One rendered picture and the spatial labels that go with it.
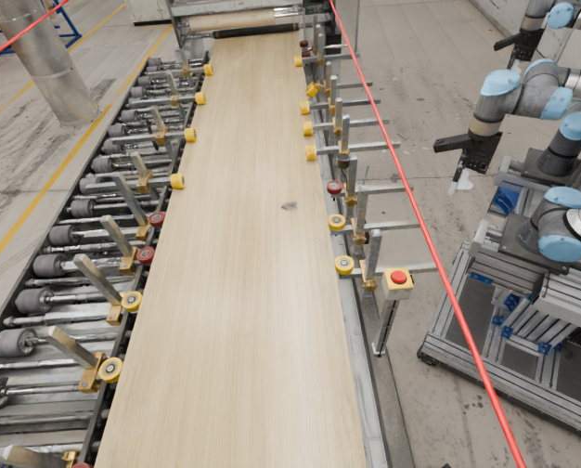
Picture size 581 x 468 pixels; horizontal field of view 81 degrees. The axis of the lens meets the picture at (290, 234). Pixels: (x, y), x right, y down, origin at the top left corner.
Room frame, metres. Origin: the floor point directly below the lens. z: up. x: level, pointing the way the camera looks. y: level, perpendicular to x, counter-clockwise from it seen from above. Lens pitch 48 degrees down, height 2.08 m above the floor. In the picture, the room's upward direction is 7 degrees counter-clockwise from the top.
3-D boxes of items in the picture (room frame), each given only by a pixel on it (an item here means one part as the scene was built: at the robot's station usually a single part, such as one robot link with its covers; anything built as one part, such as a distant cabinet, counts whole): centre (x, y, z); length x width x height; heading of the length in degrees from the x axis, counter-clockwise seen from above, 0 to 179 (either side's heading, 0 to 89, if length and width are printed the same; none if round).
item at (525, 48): (1.47, -1.08, 1.46); 0.09 x 0.08 x 0.12; 53
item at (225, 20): (3.68, 0.11, 1.05); 1.43 x 0.12 x 0.12; 88
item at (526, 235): (0.75, -0.92, 1.09); 0.15 x 0.15 x 0.10
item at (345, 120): (1.55, -0.34, 0.94); 0.03 x 0.03 x 0.48; 88
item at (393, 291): (0.54, -0.30, 1.18); 0.07 x 0.07 x 0.08; 88
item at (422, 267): (0.84, -0.41, 0.82); 0.43 x 0.03 x 0.04; 88
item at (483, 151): (0.80, -0.57, 1.46); 0.09 x 0.08 x 0.12; 53
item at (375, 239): (0.80, -0.31, 0.90); 0.03 x 0.03 x 0.48; 88
